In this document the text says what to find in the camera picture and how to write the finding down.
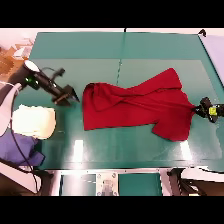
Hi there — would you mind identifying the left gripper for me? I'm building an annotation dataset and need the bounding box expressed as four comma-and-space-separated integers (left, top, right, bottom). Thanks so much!
50, 84, 81, 107

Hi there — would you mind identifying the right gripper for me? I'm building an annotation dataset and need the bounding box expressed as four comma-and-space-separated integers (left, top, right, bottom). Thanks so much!
195, 96, 215, 118

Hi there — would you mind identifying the red T-shirt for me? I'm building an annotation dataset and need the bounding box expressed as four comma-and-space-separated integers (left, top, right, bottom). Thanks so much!
81, 67, 198, 143

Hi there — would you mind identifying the cream garment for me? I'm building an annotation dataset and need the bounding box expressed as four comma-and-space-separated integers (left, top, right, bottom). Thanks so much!
11, 104, 58, 140

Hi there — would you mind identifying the purple garment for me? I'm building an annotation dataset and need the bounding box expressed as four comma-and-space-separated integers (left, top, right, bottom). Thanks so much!
0, 132, 46, 168

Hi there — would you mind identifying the black cable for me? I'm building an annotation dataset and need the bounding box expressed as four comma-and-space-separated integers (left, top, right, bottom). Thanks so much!
9, 126, 42, 194

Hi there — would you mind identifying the silver frame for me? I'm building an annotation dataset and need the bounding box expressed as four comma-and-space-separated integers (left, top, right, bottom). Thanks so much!
43, 167, 175, 197

